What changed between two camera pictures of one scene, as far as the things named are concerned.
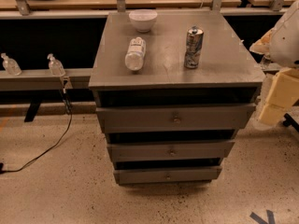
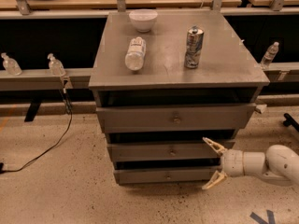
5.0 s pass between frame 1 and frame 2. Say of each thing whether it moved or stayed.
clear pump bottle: stayed
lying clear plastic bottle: stayed
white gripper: moved
